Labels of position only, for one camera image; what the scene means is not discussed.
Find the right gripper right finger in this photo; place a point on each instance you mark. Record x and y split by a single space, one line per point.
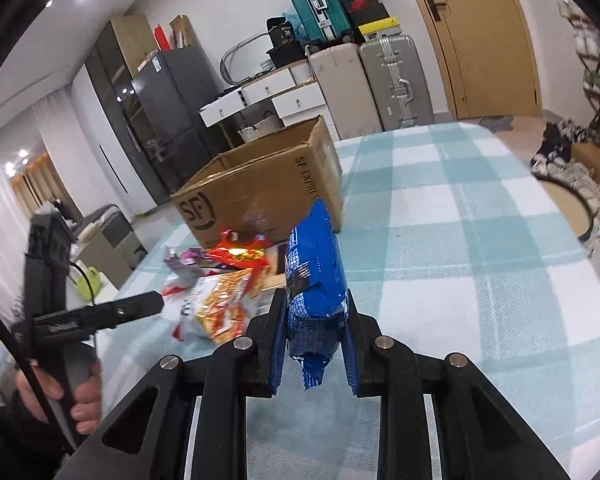
439 413

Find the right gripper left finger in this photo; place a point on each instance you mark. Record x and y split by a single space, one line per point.
187 419

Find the blue cookie snack bag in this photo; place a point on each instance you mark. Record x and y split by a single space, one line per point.
317 294

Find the orange white snack bag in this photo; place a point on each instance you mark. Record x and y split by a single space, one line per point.
220 306

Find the purple snack bag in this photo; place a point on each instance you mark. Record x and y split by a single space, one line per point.
192 263

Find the red snack packet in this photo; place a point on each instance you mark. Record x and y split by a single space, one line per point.
240 251

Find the brown SF cardboard box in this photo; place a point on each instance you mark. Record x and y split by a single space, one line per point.
266 186

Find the green mug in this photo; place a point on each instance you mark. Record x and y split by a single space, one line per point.
86 281

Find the teal checkered tablecloth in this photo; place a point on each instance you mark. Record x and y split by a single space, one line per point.
451 244

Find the black refrigerator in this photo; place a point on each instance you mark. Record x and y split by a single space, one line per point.
172 87

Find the woven laundry basket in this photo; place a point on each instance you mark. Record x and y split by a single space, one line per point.
270 124

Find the white drawer desk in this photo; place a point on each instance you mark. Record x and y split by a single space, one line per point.
293 91

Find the small cardboard box on floor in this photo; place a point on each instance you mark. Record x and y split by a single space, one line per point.
589 155

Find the silver suitcase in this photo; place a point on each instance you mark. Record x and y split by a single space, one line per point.
398 83

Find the beige suitcase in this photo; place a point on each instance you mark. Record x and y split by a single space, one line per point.
341 75

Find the stacked shoe boxes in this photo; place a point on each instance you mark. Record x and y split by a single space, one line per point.
370 20

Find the teal suitcase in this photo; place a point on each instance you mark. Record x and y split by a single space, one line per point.
324 21

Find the wooden door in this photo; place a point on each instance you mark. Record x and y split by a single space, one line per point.
485 57

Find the wooden shoe rack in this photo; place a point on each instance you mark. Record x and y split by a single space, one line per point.
587 45

